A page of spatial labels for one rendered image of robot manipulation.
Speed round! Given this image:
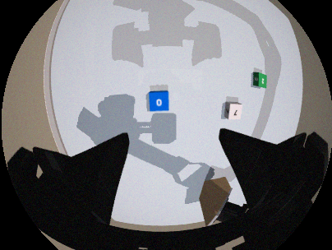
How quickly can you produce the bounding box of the blue block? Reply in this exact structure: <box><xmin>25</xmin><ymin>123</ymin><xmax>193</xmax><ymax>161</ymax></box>
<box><xmin>149</xmin><ymin>91</ymin><xmax>168</xmax><ymax>112</ymax></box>

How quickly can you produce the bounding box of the green block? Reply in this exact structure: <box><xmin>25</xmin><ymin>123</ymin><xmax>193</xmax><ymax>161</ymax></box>
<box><xmin>253</xmin><ymin>72</ymin><xmax>266</xmax><ymax>88</ymax></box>

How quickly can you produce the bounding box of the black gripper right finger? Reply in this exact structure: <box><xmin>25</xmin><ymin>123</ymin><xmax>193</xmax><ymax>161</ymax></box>
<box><xmin>219</xmin><ymin>128</ymin><xmax>307</xmax><ymax>211</ymax></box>

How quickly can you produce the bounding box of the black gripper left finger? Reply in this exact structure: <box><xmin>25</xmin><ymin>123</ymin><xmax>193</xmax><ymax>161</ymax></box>
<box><xmin>33</xmin><ymin>132</ymin><xmax>129</xmax><ymax>225</ymax></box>

